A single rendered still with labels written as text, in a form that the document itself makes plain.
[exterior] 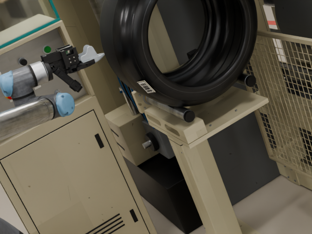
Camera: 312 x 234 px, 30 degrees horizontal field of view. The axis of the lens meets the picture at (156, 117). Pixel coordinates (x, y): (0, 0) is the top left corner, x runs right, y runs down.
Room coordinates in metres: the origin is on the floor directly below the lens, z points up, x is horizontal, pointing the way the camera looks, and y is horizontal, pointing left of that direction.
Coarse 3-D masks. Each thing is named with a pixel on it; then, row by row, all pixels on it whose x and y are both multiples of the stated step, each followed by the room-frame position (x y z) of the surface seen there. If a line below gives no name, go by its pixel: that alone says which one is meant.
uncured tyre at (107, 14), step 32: (128, 0) 1.92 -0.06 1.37; (224, 0) 2.24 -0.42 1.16; (128, 32) 1.89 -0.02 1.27; (224, 32) 2.23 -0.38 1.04; (256, 32) 2.04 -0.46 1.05; (128, 64) 1.89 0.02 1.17; (192, 64) 2.21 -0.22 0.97; (224, 64) 2.14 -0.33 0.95; (160, 96) 1.90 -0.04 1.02; (192, 96) 1.91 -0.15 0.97
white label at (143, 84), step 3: (141, 81) 1.88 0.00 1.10; (144, 81) 1.86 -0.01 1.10; (141, 84) 1.89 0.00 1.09; (144, 84) 1.88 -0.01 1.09; (147, 84) 1.87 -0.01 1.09; (144, 87) 1.89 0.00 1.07; (147, 87) 1.88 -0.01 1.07; (150, 87) 1.87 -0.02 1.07; (147, 90) 1.89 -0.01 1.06; (150, 90) 1.88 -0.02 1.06; (153, 90) 1.87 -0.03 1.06
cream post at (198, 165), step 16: (160, 16) 2.31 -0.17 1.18; (160, 32) 2.30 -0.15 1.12; (160, 48) 2.29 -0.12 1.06; (160, 64) 2.28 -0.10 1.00; (176, 64) 2.31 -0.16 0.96; (176, 144) 2.31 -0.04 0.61; (208, 144) 2.31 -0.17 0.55; (192, 160) 2.28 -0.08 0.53; (208, 160) 2.30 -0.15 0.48; (192, 176) 2.28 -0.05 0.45; (208, 176) 2.29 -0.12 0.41; (192, 192) 2.36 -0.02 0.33; (208, 192) 2.28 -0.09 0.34; (224, 192) 2.31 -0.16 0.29; (208, 208) 2.27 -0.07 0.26; (224, 208) 2.30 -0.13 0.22; (208, 224) 2.31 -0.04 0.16; (224, 224) 2.29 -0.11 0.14
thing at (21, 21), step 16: (0, 0) 2.48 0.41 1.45; (16, 0) 2.50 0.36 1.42; (32, 0) 2.52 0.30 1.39; (48, 0) 2.54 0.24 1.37; (0, 16) 2.47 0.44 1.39; (16, 16) 2.49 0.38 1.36; (32, 16) 2.51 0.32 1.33; (48, 16) 2.53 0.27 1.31; (0, 32) 2.47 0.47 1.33; (16, 32) 2.48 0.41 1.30; (32, 32) 2.50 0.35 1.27; (0, 48) 2.45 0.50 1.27
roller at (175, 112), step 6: (150, 102) 2.17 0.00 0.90; (156, 102) 2.12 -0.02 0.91; (162, 108) 2.07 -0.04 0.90; (168, 108) 2.02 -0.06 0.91; (174, 108) 1.98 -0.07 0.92; (180, 108) 1.95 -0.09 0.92; (186, 108) 1.94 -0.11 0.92; (174, 114) 1.97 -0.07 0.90; (180, 114) 1.93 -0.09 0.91; (186, 114) 1.90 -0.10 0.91; (192, 114) 1.90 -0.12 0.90; (186, 120) 1.90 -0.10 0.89; (192, 120) 1.90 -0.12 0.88
